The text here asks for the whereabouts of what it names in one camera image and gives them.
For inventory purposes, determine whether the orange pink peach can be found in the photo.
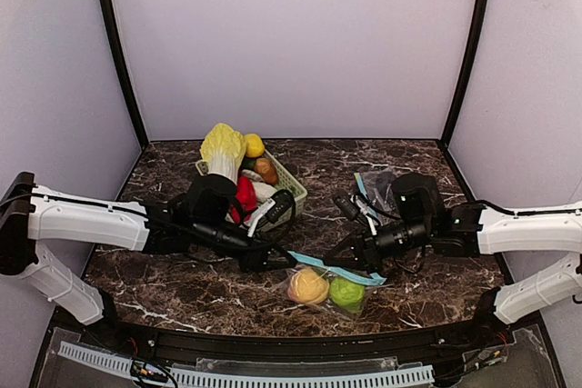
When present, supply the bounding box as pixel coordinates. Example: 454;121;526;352
287;268;329;304

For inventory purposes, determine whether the clear zip bag blue zipper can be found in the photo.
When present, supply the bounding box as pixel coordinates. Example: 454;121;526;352
354;169;399;224

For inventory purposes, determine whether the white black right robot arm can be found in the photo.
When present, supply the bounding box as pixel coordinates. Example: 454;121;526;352
324;173;581;325

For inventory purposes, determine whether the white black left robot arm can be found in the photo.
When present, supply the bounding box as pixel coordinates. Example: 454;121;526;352
1;172;296;325

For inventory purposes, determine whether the white garlic bulb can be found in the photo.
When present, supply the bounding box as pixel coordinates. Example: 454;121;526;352
241;169;276;203

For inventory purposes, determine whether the red bell pepper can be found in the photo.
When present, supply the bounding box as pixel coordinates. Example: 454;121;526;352
230;176;257;224

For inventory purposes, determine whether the pale green plastic basket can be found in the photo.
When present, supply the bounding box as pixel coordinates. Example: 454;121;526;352
195;149;309;233

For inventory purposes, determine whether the brown potato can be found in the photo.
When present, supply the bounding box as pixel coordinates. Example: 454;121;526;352
254;157;279;185

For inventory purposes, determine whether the yellow lemon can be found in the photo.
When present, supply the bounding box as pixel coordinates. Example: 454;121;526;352
245;134;265;158

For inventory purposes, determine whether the yellow napa cabbage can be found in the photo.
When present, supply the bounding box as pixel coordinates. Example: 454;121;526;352
200;123;246;184

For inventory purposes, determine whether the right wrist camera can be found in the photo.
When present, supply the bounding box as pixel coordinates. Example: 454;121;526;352
333;191;380;236

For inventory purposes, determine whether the black front rail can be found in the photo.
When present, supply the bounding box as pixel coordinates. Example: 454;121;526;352
69;319;513;363

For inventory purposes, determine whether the black frame post right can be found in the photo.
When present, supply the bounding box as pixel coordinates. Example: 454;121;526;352
439;0;488;149

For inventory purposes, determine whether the black frame post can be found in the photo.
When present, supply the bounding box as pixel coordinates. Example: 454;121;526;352
439;0;488;149
99;0;150;150

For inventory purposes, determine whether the black frame post left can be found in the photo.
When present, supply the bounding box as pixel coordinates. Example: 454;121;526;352
99;0;150;150

